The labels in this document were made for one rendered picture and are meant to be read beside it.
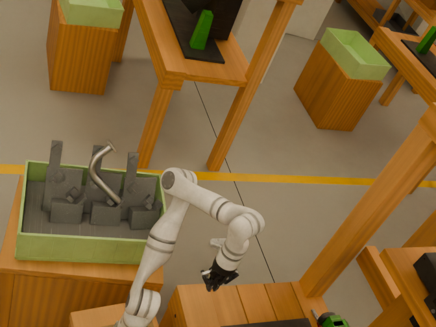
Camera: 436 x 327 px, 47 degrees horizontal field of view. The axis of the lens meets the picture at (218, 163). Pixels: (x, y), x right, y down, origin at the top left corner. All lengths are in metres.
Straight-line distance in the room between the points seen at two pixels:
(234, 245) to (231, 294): 0.78
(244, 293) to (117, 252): 0.57
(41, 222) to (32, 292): 0.30
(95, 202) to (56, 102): 2.07
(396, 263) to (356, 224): 0.36
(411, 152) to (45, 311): 1.68
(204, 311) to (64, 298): 0.63
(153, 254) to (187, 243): 1.84
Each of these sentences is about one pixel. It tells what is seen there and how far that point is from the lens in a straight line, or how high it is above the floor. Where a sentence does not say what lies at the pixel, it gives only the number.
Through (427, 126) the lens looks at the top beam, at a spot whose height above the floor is 1.87.
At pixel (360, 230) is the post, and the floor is 1.37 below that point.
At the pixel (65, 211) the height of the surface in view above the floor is 0.90.
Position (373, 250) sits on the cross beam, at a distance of 2.20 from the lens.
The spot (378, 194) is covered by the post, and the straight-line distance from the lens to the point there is 2.00.
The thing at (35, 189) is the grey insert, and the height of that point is 0.85.
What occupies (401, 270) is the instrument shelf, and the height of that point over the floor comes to 1.54.
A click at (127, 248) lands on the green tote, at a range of 2.20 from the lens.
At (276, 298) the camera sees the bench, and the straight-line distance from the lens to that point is 2.33.
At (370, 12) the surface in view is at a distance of 8.02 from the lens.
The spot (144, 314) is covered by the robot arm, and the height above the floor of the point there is 1.16.
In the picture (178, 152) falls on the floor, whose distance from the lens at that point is 4.13.
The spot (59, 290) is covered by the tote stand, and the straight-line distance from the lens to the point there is 2.33.
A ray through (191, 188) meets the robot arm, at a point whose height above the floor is 1.56.
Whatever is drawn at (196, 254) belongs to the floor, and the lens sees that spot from 3.47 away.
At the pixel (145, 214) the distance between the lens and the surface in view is 2.32.
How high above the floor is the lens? 2.63
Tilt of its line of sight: 39 degrees down
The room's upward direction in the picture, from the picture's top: 25 degrees clockwise
